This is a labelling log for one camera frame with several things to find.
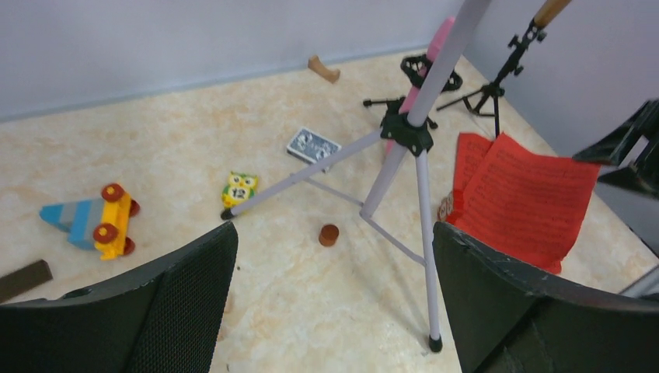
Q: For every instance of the yellow owl toy block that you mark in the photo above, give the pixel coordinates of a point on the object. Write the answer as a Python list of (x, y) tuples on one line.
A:
[(239, 187)]

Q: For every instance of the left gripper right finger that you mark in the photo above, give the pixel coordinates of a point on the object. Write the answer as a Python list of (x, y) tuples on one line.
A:
[(509, 316)]

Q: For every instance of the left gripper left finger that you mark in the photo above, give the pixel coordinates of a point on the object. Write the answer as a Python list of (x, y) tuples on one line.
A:
[(163, 316)]

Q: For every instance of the blue playing card box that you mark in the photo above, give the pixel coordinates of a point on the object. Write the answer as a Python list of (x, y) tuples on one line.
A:
[(310, 147)]

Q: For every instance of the red sheet music page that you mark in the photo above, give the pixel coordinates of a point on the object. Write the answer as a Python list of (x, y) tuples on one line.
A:
[(528, 206), (470, 152)]

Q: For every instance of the black tall microphone tripod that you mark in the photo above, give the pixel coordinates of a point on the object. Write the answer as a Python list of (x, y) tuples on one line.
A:
[(493, 90)]

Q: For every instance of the red owl toy block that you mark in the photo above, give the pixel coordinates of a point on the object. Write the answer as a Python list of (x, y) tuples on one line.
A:
[(446, 207)]

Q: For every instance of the blue yellow toy vehicle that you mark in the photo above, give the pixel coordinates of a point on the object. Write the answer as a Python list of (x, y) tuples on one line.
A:
[(100, 223)]

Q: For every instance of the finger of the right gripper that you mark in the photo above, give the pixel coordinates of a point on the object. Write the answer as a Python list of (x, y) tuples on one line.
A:
[(640, 177), (615, 146)]

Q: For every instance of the brown wooden cylinder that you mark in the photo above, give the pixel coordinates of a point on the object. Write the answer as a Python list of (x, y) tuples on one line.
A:
[(328, 235)]

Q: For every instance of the gold microphone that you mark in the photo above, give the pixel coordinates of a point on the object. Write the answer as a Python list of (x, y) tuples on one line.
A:
[(548, 12)]

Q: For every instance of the pink microphone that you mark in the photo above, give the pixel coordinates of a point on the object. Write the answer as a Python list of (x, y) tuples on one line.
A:
[(416, 68)]

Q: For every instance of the tan wooden block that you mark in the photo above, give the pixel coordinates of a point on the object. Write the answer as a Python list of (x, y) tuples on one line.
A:
[(317, 66)]

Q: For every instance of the dark brown wooden block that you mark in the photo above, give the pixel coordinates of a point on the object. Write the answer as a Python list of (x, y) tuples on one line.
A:
[(25, 279)]

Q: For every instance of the lilac music stand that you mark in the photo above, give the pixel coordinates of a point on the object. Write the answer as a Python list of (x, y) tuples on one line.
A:
[(411, 136)]

